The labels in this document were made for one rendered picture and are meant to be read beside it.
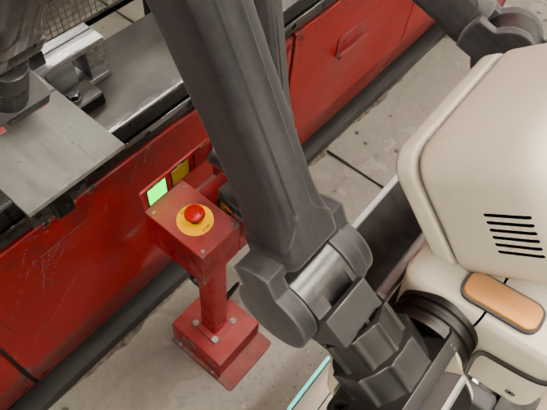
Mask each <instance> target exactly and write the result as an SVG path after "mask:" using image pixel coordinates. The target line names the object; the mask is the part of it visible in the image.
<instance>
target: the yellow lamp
mask: <svg viewBox="0 0 547 410"><path fill-rule="evenodd" d="M171 173H172V179H173V186H175V185H176V184H177V183H178V182H179V181H180V180H181V179H182V178H184V177H185V176H186V175H187V174H188V173H190V172H189V164H188V159H187V160H186V161H185V162H184V163H182V164H181V165H180V166H179V167H177V168H176V169H175V170H174V171H172V172H171Z"/></svg>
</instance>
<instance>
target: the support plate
mask: <svg viewBox="0 0 547 410"><path fill-rule="evenodd" d="M3 128H4V129H5V130H6V132H5V133H2V134H1V135H0V190H1V191H2V192H3V193H4V194H5V195H6V196H7V197H8V198H9V199H10V200H11V201H12V202H13V203H14V204H15V205H16V206H17V207H18V208H19V209H20V210H21V211H22V212H24V213H25V214H26V215H27V216H28V217H29V218H30V217H32V216H33V215H35V214H36V213H37V212H39V211H40V210H41V209H42V208H44V207H45V206H47V205H48V204H49V203H51V202H52V201H54V200H55V199H57V198H58V197H59V196H60V195H61V194H63V193H64V192H66V191H67V190H69V189H70V188H72V187H73V186H74V185H75V184H76V183H78V182H79V181H81V180H82V179H84V178H85V177H87V176H88V175H89V174H91V173H92V172H93V171H94V170H96V169H97V168H99V167H100V166H101V165H103V164H104V163H106V162H107V161H108V160H109V159H111V158H112V157H113V156H115V155H116V154H118V153H119V152H120V151H122V150H123V149H124V148H125V144H124V143H123V142H121V141H120V140H119V139H118V138H116V137H115V136H114V135H112V134H111V133H110V132H108V131H107V130H106V129H105V128H104V127H103V126H102V125H100V124H99V123H98V122H96V121H95V120H94V119H92V118H91V117H90V116H88V115H87V114H86V113H84V112H83V110H81V109H80V108H79V107H77V106H76V105H75V104H74V103H72V102H71V101H70V100H68V99H67V98H66V97H64V96H63V95H62V94H61V93H60V92H59V91H58V90H55V91H54V92H52V93H50V103H49V104H48V105H46V106H44V107H43V108H42V109H40V110H37V111H35V112H33V113H32V114H30V115H29V116H27V117H25V118H23V119H22V120H21V121H19V122H18V123H16V124H14V125H9V124H8V123H6V124H5V125H3Z"/></svg>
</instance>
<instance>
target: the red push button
mask: <svg viewBox="0 0 547 410"><path fill-rule="evenodd" d="M184 217H185V218H186V220H187V221H189V222H190V223H191V224H193V225H197V224H198V223H199V222H200V221H201V220H202V219H203V218H204V217H205V210H204V209H203V208H202V207H201V206H200V205H197V204H192V205H190V206H188V207H187V208H186V210H185V211H184Z"/></svg>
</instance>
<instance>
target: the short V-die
mask: <svg viewBox="0 0 547 410"><path fill-rule="evenodd" d="M45 63H46V60H45V58H44V55H43V53H42V50H40V52H39V53H37V54H36V55H34V56H33V57H31V58H29V67H30V68H31V70H32V71H34V70H35V69H37V68H39V67H40V66H42V65H43V64H45Z"/></svg>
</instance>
